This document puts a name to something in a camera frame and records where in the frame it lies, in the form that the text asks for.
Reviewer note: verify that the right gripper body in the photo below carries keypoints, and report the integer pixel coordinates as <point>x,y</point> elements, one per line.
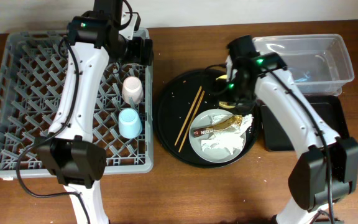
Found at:
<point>238,94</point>

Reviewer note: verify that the pink cup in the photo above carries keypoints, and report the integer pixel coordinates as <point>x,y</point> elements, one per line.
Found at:
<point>132,88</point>

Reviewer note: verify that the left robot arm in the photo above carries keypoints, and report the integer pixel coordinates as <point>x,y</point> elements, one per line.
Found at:
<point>67,152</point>

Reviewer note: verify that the grey plate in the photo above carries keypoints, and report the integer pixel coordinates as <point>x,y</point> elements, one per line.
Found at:
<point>201,121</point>

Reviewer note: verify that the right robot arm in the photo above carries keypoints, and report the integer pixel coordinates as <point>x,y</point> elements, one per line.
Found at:
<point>327,167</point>

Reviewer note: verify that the round black tray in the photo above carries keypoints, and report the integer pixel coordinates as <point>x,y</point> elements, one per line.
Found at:
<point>169,114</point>

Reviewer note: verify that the light blue cup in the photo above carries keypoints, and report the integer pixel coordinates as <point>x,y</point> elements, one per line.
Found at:
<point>130,125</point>

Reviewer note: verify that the wooden chopstick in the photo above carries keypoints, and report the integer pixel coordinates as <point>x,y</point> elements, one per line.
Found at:
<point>191,118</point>
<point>188,115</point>

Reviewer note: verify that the brown coffee stick wrapper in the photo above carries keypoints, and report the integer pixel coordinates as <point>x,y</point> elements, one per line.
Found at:
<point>235,119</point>

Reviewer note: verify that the black rectangular tray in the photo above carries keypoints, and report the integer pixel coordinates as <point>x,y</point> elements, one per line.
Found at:
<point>329,109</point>

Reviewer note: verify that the clear plastic bin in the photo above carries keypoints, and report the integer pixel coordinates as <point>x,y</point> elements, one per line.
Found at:
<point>320,63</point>

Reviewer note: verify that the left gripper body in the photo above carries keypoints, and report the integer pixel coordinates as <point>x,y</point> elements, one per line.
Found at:
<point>130,51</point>

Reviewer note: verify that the yellow bowl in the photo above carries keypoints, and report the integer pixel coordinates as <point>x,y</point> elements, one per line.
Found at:
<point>221,85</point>

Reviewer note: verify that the grey dishwasher rack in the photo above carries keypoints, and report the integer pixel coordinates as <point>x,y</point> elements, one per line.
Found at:
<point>32,75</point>

